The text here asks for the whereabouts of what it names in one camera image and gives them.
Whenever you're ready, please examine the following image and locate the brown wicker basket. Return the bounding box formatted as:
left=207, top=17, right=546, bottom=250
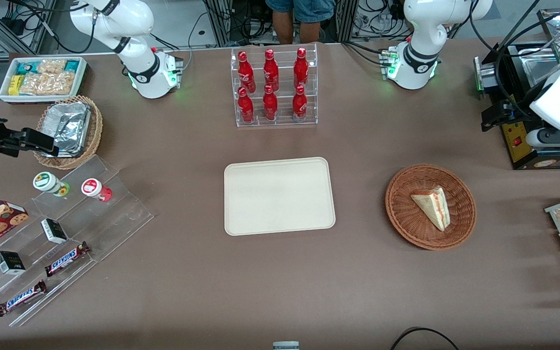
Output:
left=385, top=164, right=477, bottom=251

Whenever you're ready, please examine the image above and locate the aluminium frame post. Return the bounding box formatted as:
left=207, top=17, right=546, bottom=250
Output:
left=337, top=0, right=359, bottom=43
left=204, top=0, right=233, bottom=48

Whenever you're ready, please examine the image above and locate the triangular sandwich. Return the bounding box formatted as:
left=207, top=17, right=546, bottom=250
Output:
left=410, top=187, right=451, bottom=232

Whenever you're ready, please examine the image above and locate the small black box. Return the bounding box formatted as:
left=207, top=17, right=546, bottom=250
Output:
left=0, top=251, right=26, bottom=276
left=41, top=218, right=68, bottom=245

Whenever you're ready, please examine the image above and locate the clear acrylic stepped shelf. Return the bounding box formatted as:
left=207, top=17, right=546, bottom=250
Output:
left=0, top=155, right=155, bottom=327

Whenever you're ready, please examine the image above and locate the small clear cracker pack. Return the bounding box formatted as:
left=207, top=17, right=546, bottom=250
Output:
left=37, top=58, right=67, bottom=74

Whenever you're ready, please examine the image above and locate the red cola bottle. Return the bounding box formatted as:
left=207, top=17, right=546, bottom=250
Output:
left=238, top=51, right=256, bottom=93
left=238, top=87, right=255, bottom=123
left=263, top=49, right=280, bottom=92
left=292, top=85, right=308, bottom=122
left=293, top=47, right=309, bottom=89
left=262, top=84, right=279, bottom=121

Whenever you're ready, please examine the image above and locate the light wicker basket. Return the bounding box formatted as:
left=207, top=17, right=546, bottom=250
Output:
left=32, top=95, right=104, bottom=170

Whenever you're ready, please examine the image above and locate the black cable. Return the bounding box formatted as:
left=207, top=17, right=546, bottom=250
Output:
left=389, top=327, right=460, bottom=350

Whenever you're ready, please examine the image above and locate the Snickers bar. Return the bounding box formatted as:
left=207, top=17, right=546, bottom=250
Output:
left=0, top=280, right=47, bottom=317
left=44, top=242, right=91, bottom=278

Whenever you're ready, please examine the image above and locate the person in denim shorts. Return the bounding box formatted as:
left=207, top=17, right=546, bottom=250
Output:
left=265, top=0, right=336, bottom=45

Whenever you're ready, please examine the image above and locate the white plastic bin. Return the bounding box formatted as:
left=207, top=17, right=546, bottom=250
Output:
left=0, top=56, right=88, bottom=104

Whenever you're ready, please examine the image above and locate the green lid cup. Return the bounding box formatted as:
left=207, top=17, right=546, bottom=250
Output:
left=33, top=172, right=70, bottom=197

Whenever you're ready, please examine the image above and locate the black metal machine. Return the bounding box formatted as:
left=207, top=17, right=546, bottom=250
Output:
left=474, top=41, right=560, bottom=171

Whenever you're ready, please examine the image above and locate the clear acrylic bottle rack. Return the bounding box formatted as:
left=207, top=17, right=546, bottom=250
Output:
left=230, top=43, right=318, bottom=128

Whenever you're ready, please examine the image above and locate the aluminium foil container stack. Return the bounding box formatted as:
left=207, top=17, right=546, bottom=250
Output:
left=42, top=102, right=91, bottom=158

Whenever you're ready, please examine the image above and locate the large clear cracker pack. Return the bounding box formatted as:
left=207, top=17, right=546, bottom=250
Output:
left=19, top=71, right=75, bottom=96

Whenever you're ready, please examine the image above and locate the beige plastic tray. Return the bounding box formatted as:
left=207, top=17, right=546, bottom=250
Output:
left=224, top=157, right=336, bottom=236

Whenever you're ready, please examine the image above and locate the red lid cup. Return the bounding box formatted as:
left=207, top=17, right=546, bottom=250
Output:
left=81, top=178, right=113, bottom=202

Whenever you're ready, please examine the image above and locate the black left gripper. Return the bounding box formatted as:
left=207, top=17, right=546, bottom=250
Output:
left=482, top=100, right=538, bottom=132

